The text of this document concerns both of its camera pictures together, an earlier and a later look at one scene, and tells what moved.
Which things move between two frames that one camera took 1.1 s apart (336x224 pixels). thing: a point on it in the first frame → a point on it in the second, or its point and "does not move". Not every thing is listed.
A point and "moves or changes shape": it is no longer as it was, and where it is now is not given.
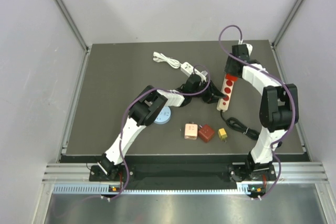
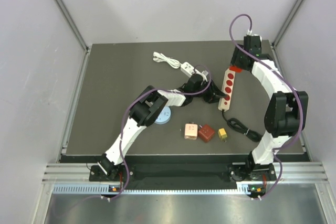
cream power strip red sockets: x=223 y=103 does not move
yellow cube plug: x=222 y=134 does not move
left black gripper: x=212 y=94 does not move
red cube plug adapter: x=229 y=76 moves or changes shape
